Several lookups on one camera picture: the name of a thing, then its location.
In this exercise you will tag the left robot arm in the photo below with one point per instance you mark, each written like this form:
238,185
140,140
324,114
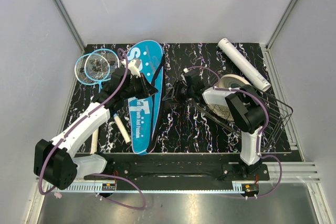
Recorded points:
55,161

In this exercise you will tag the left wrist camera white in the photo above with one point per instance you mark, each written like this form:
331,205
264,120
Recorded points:
135,66

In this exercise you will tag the blue racket cover bag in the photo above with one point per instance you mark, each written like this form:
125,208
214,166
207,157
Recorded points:
145,114

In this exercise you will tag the blue badminton racket back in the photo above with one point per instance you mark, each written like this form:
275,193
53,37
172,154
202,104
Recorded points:
91,69

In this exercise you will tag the blue badminton racket front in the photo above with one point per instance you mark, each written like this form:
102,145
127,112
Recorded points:
111,58

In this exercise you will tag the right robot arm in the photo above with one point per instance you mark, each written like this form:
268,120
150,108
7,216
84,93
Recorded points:
249,113

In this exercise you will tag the black wire dish rack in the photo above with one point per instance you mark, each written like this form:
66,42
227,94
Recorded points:
275,137

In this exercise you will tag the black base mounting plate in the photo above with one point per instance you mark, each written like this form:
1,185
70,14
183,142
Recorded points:
183,171

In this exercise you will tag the white shuttlecock tube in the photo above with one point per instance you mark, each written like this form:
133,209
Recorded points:
252,74

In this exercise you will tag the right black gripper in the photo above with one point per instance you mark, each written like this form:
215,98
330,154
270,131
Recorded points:
174,92

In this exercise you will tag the blue badminton racket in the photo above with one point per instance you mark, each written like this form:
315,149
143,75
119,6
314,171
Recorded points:
111,58
91,69

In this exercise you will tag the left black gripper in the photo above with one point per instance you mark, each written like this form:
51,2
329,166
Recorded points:
147,89

